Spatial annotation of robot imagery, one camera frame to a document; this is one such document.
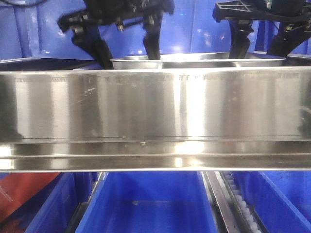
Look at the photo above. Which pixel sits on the white roller conveyor rail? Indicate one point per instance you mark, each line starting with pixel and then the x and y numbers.
pixel 230 211

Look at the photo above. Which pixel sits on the blue bin lower centre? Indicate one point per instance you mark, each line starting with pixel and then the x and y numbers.
pixel 149 202

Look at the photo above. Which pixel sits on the silver metal tray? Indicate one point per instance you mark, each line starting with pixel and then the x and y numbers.
pixel 197 60

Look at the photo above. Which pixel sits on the red packet in bin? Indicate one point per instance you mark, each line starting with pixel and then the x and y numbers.
pixel 18 188

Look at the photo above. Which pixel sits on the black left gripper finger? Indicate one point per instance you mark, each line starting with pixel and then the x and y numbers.
pixel 88 39
pixel 152 26

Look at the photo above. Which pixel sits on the blue bin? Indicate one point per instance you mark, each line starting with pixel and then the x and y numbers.
pixel 149 202
pixel 281 199
pixel 49 211

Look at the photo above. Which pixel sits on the blue bin lower right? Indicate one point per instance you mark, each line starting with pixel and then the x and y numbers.
pixel 281 199

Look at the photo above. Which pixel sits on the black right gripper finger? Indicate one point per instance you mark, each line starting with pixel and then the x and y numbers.
pixel 240 30
pixel 289 37

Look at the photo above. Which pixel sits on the stainless steel shelf front panel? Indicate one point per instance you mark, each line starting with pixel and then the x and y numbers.
pixel 172 119

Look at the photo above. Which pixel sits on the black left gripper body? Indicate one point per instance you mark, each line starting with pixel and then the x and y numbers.
pixel 122 13

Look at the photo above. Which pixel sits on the blue bin lower left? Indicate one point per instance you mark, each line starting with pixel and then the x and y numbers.
pixel 49 211

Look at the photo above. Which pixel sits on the metal rail lower left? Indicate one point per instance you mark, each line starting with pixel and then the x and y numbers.
pixel 86 185

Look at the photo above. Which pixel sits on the blue crate upper left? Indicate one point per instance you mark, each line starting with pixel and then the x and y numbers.
pixel 14 41

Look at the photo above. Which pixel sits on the large blue crate upper centre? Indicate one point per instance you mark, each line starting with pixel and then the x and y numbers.
pixel 191 29

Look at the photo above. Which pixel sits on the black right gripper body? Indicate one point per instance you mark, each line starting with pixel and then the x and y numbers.
pixel 288 11

